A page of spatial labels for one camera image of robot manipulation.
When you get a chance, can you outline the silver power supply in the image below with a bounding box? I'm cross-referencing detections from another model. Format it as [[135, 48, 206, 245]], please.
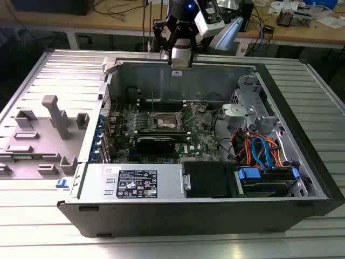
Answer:
[[70, 163, 187, 200]]

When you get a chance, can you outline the hard disk in blue carrier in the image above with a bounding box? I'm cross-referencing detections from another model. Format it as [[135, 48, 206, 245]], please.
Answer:
[[237, 166, 301, 197]]

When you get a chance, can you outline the copper heat sink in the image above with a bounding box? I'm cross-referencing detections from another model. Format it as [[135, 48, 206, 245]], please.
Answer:
[[277, 7, 296, 27]]

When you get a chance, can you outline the white paper sheet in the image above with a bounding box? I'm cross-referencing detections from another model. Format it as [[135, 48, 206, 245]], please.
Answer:
[[315, 15, 345, 30]]

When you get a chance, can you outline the green motherboard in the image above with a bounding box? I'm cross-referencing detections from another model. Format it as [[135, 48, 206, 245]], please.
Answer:
[[107, 101, 224, 165]]

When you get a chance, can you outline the metal socket cover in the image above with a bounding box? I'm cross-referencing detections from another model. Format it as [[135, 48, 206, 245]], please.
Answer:
[[176, 102, 197, 128]]

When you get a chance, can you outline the RAM stick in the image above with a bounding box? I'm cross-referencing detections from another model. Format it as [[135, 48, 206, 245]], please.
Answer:
[[136, 128, 190, 143]]

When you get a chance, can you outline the grey parts rack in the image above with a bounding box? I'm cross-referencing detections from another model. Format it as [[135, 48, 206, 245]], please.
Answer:
[[0, 94, 91, 180]]

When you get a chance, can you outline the orange wire bundle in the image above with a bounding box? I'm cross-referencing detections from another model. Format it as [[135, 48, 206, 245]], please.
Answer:
[[231, 129, 285, 168]]

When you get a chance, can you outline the grey electronic device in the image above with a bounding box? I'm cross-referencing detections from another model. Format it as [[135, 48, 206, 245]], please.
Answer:
[[292, 6, 319, 28]]

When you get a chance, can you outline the black graphics card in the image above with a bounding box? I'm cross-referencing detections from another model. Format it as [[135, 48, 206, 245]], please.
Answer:
[[134, 136, 176, 154]]

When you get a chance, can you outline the silver metal bracket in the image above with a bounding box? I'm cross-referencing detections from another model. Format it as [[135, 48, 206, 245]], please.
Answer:
[[221, 103, 257, 125]]

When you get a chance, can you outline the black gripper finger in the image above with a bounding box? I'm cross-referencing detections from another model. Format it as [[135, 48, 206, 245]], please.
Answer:
[[188, 34, 199, 69], [152, 18, 181, 67]]

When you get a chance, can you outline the wooden desk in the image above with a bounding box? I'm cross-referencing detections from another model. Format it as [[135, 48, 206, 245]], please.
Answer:
[[0, 0, 345, 51]]

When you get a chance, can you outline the black drive housing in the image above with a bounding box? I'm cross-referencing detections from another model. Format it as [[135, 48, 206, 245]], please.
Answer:
[[182, 161, 239, 199]]

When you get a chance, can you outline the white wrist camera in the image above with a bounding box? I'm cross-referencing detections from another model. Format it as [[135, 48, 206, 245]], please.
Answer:
[[194, 0, 226, 38]]

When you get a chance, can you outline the blue wire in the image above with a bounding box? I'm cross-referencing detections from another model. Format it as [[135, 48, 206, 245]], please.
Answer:
[[251, 136, 273, 169]]

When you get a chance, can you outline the white card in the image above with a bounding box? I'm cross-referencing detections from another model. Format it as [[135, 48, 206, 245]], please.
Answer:
[[269, 1, 288, 14]]

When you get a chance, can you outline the silver CPU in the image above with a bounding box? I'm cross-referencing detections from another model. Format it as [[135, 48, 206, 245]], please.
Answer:
[[171, 58, 191, 69]]

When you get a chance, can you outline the black box on desk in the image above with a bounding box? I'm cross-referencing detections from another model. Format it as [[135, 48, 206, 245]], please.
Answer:
[[10, 0, 95, 16]]

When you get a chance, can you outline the tall black device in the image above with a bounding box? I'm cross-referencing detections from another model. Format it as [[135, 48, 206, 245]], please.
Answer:
[[238, 0, 256, 32]]

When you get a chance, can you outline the black RAM slot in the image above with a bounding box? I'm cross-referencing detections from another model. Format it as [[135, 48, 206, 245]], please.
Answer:
[[139, 101, 187, 106], [139, 107, 187, 112], [139, 98, 187, 103], [139, 104, 187, 108]]

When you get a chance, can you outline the CPU socket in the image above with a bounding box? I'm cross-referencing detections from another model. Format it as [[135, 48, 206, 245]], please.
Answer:
[[149, 110, 182, 131]]

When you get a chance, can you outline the black PC case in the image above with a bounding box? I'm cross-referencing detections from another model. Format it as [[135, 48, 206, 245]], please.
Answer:
[[56, 55, 345, 238]]

